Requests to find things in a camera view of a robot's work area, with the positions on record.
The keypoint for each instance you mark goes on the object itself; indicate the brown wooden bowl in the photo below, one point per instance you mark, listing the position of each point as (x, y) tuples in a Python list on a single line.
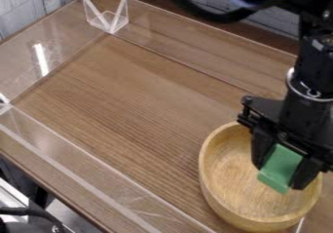
[(244, 201)]

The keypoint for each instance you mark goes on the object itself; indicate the green rectangular block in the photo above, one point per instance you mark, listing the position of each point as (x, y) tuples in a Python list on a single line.
[(278, 168)]

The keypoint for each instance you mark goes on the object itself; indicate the clear acrylic tray walls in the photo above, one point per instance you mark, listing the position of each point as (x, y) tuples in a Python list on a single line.
[(105, 113)]

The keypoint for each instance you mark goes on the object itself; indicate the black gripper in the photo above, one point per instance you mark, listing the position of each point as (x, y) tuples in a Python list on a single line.
[(297, 121)]

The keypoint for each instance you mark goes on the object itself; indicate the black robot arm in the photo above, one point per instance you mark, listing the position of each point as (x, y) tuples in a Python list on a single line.
[(315, 29)]

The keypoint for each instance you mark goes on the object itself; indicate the clear acrylic corner bracket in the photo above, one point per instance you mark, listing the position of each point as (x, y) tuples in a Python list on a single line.
[(106, 21)]

